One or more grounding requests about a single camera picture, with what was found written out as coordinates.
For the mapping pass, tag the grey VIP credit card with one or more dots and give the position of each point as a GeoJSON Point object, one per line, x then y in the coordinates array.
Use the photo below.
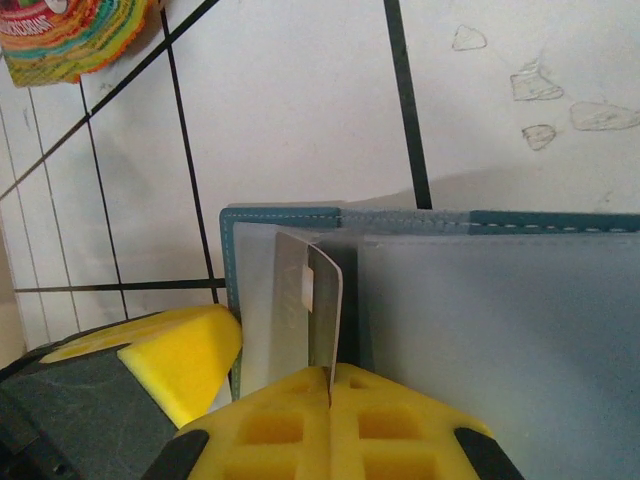
{"type": "Point", "coordinates": [295, 300]}

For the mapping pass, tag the teal leather card holder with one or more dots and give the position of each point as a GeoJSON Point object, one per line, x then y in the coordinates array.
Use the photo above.
{"type": "Point", "coordinates": [500, 350]}

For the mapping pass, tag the colourful fruit candy bag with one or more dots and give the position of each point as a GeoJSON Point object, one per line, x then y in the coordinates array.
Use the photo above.
{"type": "Point", "coordinates": [65, 35]}

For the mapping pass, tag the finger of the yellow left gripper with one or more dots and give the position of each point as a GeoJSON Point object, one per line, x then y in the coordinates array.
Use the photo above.
{"type": "Point", "coordinates": [190, 360]}

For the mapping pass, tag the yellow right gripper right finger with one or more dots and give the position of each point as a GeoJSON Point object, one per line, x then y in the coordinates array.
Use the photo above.
{"type": "Point", "coordinates": [400, 435]}

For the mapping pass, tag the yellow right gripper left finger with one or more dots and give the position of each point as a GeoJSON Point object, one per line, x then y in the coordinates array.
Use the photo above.
{"type": "Point", "coordinates": [270, 430]}

